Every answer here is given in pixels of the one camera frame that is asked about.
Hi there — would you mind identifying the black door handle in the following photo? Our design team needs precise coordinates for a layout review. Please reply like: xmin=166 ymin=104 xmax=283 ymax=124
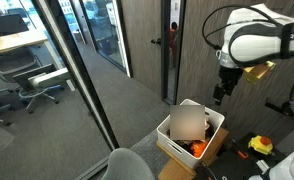
xmin=150 ymin=37 xmax=162 ymax=47

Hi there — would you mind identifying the glass door frame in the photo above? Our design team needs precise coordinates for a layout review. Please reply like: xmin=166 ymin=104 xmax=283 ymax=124
xmin=80 ymin=0 xmax=132 ymax=79

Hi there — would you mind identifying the yellow wrist camera mount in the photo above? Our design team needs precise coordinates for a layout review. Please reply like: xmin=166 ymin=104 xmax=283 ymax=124
xmin=242 ymin=60 xmax=277 ymax=85

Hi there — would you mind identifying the person in orange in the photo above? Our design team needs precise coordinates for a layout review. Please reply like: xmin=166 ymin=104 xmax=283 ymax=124
xmin=168 ymin=21 xmax=180 ymax=68

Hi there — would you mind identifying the office chair with foot ring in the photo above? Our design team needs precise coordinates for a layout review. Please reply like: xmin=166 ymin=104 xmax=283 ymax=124
xmin=11 ymin=63 xmax=71 ymax=115

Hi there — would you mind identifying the white plastic storage box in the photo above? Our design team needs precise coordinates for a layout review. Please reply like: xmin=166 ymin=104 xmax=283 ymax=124
xmin=156 ymin=98 xmax=226 ymax=170

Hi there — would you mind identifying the black glass wall post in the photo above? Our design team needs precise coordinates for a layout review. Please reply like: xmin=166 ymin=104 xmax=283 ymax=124
xmin=31 ymin=0 xmax=120 ymax=150

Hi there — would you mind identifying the silver aluminium bar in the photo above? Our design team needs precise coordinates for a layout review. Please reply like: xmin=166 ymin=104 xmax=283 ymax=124
xmin=255 ymin=159 xmax=271 ymax=174

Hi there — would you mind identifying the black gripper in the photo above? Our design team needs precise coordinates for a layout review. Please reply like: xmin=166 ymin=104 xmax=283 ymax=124
xmin=212 ymin=65 xmax=244 ymax=106

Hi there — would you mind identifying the black monitor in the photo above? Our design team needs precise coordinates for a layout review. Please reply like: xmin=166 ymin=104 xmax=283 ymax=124
xmin=0 ymin=12 xmax=30 ymax=36

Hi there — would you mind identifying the black perforated board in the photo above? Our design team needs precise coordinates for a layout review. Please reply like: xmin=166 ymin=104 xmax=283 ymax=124
xmin=194 ymin=132 xmax=288 ymax=180

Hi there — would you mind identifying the orange plastic object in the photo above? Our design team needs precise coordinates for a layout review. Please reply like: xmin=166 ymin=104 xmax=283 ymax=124
xmin=190 ymin=139 xmax=211 ymax=159

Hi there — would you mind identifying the black disc with handle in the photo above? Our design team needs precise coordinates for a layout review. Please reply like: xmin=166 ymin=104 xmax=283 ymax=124
xmin=264 ymin=97 xmax=294 ymax=118

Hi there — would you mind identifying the wooden door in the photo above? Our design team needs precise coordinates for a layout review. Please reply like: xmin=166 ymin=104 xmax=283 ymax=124
xmin=120 ymin=0 xmax=164 ymax=96

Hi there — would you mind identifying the yellow emergency stop button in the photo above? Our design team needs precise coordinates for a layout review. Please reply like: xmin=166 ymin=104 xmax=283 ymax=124
xmin=247 ymin=135 xmax=275 ymax=156

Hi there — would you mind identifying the black cloth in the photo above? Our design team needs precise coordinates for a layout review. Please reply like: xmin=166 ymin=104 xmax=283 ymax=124
xmin=204 ymin=121 xmax=217 ymax=140

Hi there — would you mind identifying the orange handled screwdriver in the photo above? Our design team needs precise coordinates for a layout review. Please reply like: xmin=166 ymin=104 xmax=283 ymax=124
xmin=231 ymin=138 xmax=250 ymax=160

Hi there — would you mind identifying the wooden top desk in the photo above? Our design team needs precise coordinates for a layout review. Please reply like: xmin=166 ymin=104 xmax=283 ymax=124
xmin=0 ymin=29 xmax=76 ymax=93

